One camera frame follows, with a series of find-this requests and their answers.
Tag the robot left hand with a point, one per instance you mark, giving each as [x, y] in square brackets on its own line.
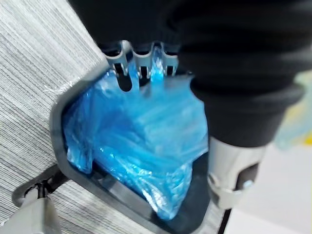
[219, 48]

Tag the yellow trash can lid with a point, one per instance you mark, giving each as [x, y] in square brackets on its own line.
[307, 140]

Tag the blue trash can liner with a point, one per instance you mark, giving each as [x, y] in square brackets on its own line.
[136, 136]

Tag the dark grey large trash can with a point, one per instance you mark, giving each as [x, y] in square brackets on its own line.
[102, 187]

